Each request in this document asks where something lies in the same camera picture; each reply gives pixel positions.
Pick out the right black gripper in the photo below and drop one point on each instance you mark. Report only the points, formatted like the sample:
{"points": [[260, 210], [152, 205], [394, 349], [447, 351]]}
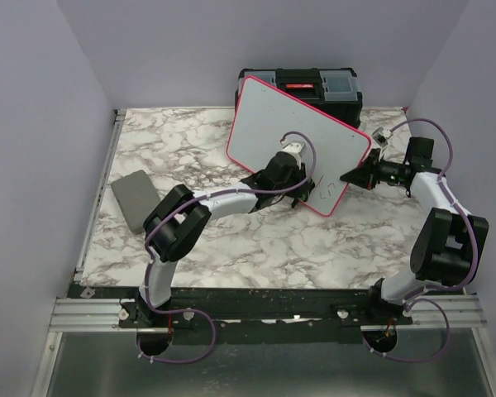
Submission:
{"points": [[364, 175]]}

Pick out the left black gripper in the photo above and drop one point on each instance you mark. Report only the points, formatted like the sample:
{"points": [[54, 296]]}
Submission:
{"points": [[298, 174]]}

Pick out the pink framed whiteboard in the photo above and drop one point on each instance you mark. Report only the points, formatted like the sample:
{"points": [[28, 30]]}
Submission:
{"points": [[266, 119]]}

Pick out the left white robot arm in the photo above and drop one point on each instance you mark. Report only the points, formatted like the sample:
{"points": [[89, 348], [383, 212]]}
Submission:
{"points": [[175, 225]]}

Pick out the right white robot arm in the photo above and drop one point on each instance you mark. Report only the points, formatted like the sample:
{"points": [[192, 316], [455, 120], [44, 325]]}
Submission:
{"points": [[445, 256]]}

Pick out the black plastic toolbox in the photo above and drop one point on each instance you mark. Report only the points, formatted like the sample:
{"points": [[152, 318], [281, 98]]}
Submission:
{"points": [[335, 92]]}

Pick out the grey sponge block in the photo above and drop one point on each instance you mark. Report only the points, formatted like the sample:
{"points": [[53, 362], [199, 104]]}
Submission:
{"points": [[137, 197]]}

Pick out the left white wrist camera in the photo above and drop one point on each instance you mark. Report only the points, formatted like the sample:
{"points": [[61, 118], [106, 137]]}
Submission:
{"points": [[296, 149]]}

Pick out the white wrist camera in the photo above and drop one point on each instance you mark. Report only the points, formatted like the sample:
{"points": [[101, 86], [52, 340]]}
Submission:
{"points": [[382, 137], [296, 149]]}

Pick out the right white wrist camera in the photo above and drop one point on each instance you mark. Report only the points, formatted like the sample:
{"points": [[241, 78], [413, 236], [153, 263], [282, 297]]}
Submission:
{"points": [[382, 137]]}

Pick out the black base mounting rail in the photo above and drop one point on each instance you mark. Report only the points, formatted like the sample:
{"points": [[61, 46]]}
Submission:
{"points": [[197, 316]]}

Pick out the aluminium extrusion frame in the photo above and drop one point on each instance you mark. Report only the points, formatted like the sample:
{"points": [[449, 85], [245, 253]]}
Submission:
{"points": [[87, 312]]}

